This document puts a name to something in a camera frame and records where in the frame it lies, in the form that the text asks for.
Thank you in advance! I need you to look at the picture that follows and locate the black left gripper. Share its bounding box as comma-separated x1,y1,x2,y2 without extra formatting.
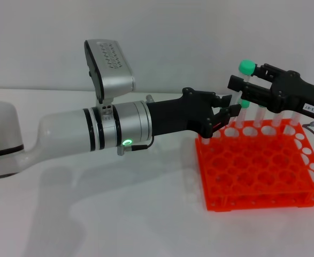
147,87,243,139

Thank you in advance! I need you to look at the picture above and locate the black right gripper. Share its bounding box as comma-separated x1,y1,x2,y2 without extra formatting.
227,63,314,122

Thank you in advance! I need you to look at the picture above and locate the orange test tube rack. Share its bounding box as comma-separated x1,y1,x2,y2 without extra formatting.
195,118,314,212

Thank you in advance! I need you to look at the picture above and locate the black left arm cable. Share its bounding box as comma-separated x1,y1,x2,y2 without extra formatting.
116,136,154,156

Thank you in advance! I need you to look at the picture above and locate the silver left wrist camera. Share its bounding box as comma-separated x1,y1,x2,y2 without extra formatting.
83,39,135,105

